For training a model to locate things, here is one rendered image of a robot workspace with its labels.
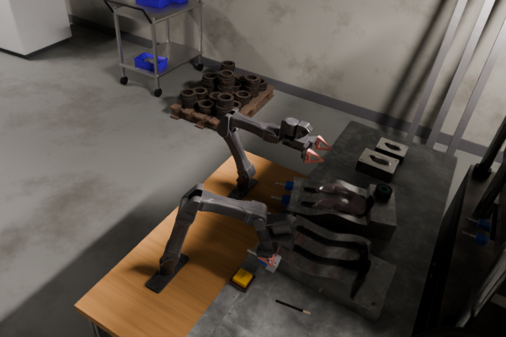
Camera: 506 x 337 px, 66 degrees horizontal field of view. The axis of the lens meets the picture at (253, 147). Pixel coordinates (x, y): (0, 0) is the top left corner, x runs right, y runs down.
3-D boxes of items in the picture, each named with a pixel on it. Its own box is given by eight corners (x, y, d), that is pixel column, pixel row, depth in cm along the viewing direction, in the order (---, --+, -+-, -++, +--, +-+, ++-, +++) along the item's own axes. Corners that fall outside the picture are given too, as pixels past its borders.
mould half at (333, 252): (261, 262, 167) (264, 241, 159) (288, 225, 186) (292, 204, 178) (375, 323, 149) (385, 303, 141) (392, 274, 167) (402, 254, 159)
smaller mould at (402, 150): (373, 154, 237) (375, 147, 234) (379, 144, 247) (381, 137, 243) (400, 165, 231) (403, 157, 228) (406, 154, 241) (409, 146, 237)
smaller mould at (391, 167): (355, 169, 224) (358, 160, 220) (362, 156, 235) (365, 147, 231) (389, 183, 217) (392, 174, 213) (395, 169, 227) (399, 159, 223)
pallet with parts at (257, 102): (277, 97, 453) (281, 65, 430) (228, 140, 375) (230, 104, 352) (224, 79, 479) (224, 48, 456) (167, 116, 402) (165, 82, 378)
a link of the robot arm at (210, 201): (269, 201, 141) (186, 180, 136) (269, 220, 133) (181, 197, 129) (258, 223, 148) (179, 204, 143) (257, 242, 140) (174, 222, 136)
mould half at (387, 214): (285, 218, 189) (287, 201, 183) (292, 183, 210) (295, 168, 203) (389, 241, 182) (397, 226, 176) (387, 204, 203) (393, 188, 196)
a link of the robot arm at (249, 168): (257, 174, 198) (233, 116, 187) (251, 182, 193) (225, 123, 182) (248, 175, 201) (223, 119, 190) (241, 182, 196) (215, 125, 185)
